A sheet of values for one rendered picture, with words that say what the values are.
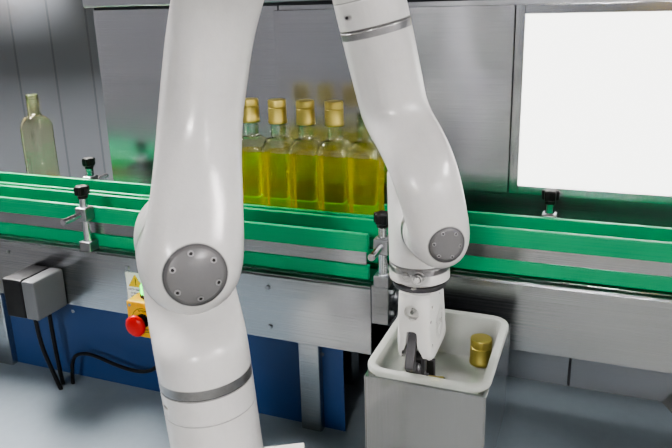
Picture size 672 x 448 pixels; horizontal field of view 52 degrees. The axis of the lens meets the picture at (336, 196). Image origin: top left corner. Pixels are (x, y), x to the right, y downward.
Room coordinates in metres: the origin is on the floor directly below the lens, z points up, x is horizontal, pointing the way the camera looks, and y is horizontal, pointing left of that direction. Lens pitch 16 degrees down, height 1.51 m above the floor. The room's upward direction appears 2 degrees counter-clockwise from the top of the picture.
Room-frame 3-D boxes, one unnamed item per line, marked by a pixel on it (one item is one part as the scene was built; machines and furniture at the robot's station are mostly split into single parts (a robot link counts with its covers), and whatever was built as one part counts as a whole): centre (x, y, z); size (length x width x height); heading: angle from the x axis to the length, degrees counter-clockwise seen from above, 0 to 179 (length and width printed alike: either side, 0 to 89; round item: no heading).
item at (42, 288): (1.26, 0.60, 0.96); 0.08 x 0.08 x 0.08; 68
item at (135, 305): (1.15, 0.34, 0.96); 0.07 x 0.07 x 0.07; 68
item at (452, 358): (0.92, -0.15, 0.97); 0.22 x 0.17 x 0.09; 158
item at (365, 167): (1.20, -0.06, 1.16); 0.06 x 0.06 x 0.21; 69
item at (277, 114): (1.27, 0.10, 1.31); 0.04 x 0.04 x 0.04
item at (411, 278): (0.89, -0.11, 1.14); 0.09 x 0.08 x 0.03; 159
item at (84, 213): (1.24, 0.49, 1.11); 0.07 x 0.04 x 0.13; 158
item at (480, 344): (0.98, -0.22, 0.96); 0.04 x 0.04 x 0.04
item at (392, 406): (0.95, -0.16, 0.92); 0.27 x 0.17 x 0.15; 158
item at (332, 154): (1.22, 0.00, 1.16); 0.06 x 0.06 x 0.21; 68
